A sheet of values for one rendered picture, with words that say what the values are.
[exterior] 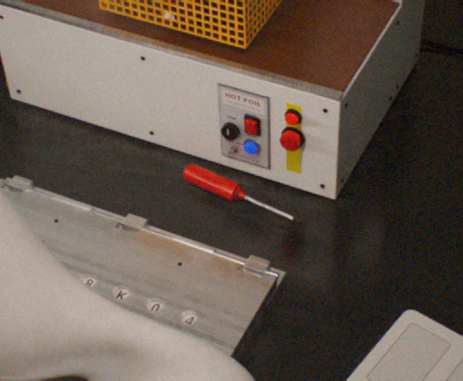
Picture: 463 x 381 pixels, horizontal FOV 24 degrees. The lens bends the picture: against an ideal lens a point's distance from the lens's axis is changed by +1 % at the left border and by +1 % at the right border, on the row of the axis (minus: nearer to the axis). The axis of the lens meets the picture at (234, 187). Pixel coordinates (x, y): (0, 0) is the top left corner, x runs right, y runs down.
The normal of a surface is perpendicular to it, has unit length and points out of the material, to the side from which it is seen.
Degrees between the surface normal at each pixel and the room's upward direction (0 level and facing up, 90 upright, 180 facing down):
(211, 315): 0
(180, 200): 0
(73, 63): 90
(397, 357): 0
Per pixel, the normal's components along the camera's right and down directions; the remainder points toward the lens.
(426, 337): -0.04, -0.71
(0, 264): 0.57, -0.14
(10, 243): 0.75, -0.36
